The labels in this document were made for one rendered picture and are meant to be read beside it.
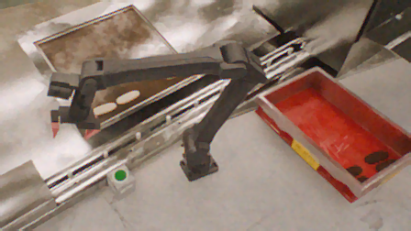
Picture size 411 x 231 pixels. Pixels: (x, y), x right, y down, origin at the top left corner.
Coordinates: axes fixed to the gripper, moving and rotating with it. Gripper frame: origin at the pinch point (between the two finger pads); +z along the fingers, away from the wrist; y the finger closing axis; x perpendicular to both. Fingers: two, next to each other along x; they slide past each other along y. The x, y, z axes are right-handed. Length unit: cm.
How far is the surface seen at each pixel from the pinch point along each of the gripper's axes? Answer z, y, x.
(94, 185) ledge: 18.2, 11.7, -4.7
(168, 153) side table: 10.5, 39.3, 3.1
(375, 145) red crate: -18, 108, -15
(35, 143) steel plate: 27.8, -3.8, 22.3
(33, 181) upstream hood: 19.7, -7.1, -1.5
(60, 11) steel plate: 16, 12, 108
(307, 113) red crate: -13, 94, 5
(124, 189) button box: 13.9, 19.8, -9.7
